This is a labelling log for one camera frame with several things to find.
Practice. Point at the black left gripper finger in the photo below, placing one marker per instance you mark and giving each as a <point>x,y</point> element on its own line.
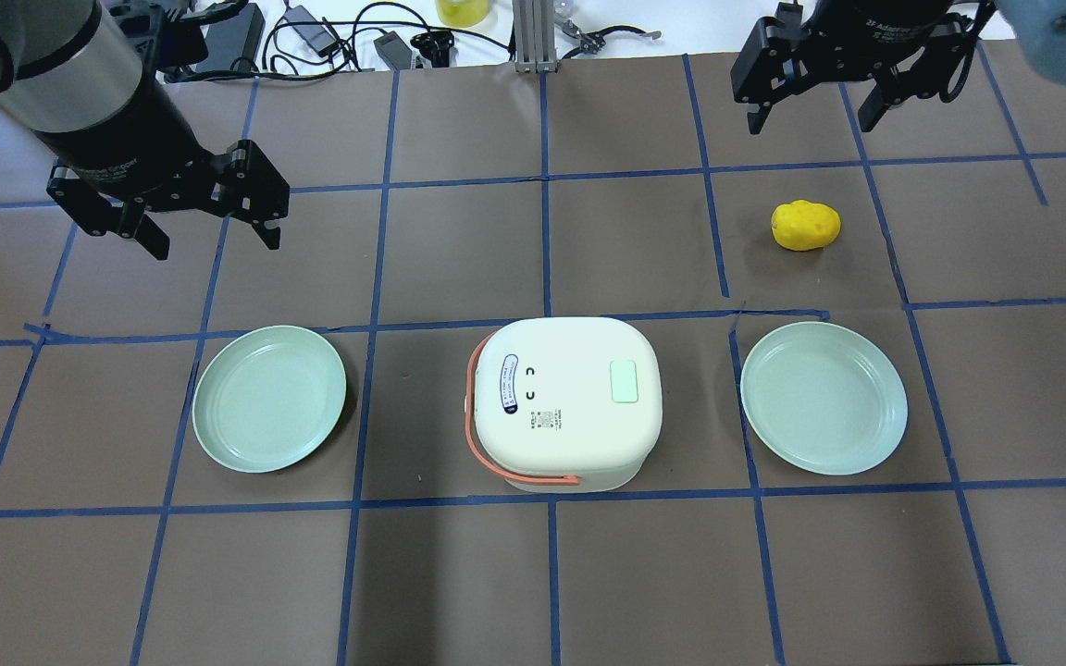
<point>252,190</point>
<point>94,214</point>

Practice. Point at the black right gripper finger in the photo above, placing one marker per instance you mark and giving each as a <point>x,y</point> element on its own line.
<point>940,69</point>
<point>768,68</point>

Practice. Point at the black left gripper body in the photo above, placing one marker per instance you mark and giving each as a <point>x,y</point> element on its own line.
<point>119,129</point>

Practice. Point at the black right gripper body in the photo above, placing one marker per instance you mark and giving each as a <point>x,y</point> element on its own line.
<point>885,20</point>

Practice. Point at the green plate near left arm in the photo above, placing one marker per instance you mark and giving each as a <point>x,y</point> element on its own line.
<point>269,399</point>

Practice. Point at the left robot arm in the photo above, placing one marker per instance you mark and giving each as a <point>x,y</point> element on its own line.
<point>82,77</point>

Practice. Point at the green plate near right arm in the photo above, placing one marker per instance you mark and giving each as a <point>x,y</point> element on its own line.
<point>824,398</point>

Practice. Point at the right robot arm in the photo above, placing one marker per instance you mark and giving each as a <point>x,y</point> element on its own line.
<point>1039,27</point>

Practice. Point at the white rice cooker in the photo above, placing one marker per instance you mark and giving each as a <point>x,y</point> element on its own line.
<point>563,404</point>

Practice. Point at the black power adapter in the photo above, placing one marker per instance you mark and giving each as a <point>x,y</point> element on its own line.
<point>232,43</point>

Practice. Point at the yellow toy potato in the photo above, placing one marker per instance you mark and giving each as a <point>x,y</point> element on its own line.
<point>805,226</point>

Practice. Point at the yellow tape roll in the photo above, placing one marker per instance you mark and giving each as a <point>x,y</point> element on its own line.
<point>462,14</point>

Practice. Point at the aluminium frame post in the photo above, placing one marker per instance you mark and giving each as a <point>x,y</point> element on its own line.
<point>534,40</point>

